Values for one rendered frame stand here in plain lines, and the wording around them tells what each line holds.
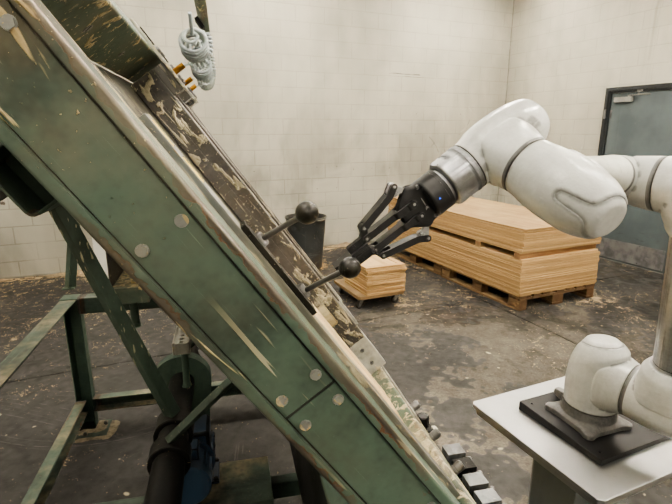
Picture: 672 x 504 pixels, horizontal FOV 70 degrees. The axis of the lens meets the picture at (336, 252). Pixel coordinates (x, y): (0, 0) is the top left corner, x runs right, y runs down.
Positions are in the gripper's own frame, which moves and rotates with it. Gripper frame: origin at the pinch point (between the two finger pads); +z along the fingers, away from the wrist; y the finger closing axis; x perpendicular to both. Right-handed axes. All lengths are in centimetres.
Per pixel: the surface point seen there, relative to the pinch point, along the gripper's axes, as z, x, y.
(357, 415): 13.0, 25.6, -8.1
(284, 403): 18.7, 26.0, 0.0
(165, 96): 10, -55, 44
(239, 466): 85, -100, -81
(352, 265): 1.0, 5.1, 0.6
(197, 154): 13, -55, 29
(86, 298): 116, -185, 4
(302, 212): 2.3, 5.3, 12.8
